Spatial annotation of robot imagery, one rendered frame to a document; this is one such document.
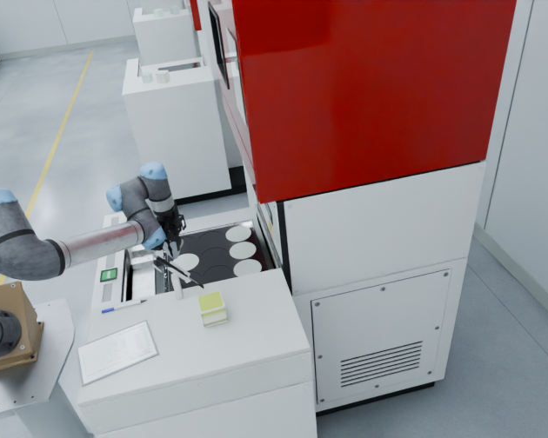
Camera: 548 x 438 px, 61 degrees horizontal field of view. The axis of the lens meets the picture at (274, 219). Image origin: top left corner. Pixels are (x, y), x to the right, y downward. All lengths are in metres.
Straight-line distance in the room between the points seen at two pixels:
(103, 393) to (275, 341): 0.47
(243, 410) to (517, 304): 1.88
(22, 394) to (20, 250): 0.61
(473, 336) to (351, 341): 0.95
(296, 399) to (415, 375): 0.91
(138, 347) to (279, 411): 0.46
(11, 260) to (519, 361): 2.26
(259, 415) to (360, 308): 0.57
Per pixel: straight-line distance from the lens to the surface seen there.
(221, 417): 1.47
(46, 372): 1.69
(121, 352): 1.42
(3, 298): 1.74
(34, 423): 1.96
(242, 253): 1.72
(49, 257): 1.20
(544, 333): 2.83
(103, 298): 1.62
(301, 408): 1.52
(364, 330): 1.89
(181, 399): 1.37
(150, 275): 1.76
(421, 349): 2.14
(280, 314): 1.39
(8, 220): 1.20
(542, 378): 2.63
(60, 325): 1.81
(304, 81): 1.25
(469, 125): 1.53
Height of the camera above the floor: 1.98
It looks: 35 degrees down
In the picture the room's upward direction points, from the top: 6 degrees counter-clockwise
